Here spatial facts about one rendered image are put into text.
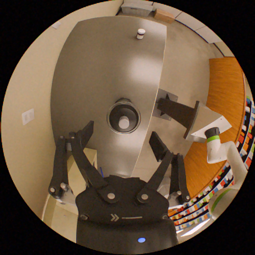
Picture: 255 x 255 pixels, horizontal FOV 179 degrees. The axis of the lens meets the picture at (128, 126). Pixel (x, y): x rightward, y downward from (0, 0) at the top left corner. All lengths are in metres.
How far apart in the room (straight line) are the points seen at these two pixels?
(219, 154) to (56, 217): 0.93
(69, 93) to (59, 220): 0.67
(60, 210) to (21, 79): 0.63
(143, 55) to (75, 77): 0.40
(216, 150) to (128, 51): 0.81
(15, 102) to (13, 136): 0.17
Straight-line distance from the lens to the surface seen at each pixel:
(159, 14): 2.36
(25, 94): 0.61
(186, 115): 0.89
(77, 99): 0.57
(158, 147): 0.17
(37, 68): 0.65
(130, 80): 0.50
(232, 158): 0.67
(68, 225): 0.44
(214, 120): 0.64
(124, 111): 0.26
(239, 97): 2.02
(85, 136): 0.16
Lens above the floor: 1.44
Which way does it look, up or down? 67 degrees down
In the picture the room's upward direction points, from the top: 173 degrees clockwise
